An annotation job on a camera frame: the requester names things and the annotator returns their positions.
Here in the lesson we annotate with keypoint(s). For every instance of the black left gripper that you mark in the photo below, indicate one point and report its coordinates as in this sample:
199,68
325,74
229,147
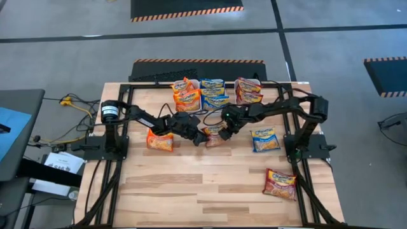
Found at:
187,126

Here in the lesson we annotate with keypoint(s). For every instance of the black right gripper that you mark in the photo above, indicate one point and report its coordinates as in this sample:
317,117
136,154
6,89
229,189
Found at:
230,124

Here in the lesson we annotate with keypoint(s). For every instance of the red roast beef ramen pack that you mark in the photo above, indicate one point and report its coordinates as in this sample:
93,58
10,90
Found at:
249,85
249,98
280,184
213,137

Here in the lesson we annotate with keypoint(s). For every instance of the blue soy sauce ramen pack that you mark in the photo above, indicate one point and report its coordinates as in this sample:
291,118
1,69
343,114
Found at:
211,83
265,140
216,102
212,92

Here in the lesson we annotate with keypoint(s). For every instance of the orange chicken ramen pack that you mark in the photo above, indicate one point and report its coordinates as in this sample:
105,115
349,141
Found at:
182,86
187,101
160,143

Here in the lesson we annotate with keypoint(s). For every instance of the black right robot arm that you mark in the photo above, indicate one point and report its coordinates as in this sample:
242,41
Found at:
286,106

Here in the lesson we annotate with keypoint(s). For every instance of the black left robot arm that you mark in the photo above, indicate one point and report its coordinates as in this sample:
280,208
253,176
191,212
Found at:
143,119

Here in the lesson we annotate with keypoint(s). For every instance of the white plastic bin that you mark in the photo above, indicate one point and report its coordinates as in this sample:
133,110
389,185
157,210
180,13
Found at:
226,92
260,82
197,82

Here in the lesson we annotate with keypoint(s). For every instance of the black mat orange striped edge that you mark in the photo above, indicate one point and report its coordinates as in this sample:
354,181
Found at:
388,76
187,6
222,71

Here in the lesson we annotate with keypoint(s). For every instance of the clear tape roll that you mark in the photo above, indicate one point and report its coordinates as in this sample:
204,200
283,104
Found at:
73,195

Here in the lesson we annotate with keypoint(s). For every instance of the white paper label box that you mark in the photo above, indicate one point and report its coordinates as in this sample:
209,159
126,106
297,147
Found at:
63,163

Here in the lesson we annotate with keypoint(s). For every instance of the black desk support bar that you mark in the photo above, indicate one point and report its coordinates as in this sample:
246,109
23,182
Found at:
47,173

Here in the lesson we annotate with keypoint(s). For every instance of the dark grey desk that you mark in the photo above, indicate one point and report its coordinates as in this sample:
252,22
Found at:
28,101

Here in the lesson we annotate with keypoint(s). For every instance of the blue desk mat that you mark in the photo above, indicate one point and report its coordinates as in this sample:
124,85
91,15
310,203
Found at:
14,133

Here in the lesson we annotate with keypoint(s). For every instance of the small black desk item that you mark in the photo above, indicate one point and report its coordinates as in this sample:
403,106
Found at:
4,128

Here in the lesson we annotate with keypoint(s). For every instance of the black aluminium table frame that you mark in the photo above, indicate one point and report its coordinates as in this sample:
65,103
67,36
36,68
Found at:
146,86

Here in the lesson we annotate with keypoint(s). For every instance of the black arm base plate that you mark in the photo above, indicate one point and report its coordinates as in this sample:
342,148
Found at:
318,148
95,149

